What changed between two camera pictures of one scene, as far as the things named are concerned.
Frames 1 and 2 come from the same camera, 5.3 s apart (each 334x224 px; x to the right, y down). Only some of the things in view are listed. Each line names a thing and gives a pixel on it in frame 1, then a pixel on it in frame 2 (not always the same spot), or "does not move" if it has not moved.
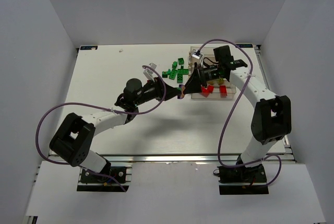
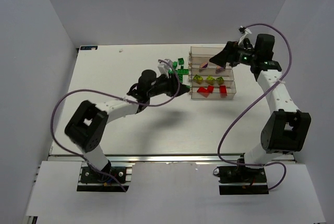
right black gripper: (199, 77) -> (232, 54)
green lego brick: (179, 78) does not move
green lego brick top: (181, 61) does not move
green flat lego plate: (182, 71) does not move
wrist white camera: (197, 54) -> (246, 31)
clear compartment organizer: (217, 89) does not move
